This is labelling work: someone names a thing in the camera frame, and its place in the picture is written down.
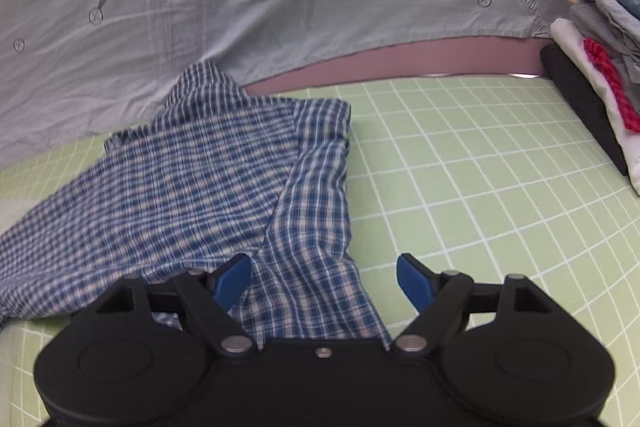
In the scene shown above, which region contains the blue plaid shirt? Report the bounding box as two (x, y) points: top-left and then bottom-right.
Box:
(1, 62), (387, 343)

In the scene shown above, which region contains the grey folded garment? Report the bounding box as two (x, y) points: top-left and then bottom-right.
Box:
(570, 0), (639, 95)

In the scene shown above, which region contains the black folded garment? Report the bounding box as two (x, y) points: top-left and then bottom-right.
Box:
(540, 43), (628, 176)

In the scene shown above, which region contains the white folded garment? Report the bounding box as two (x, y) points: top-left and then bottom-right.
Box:
(550, 18), (639, 193)

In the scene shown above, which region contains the red checked folded garment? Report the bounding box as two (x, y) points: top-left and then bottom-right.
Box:
(584, 38), (640, 133)

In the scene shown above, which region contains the green grid cutting mat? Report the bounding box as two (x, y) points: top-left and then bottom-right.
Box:
(1, 77), (639, 426)

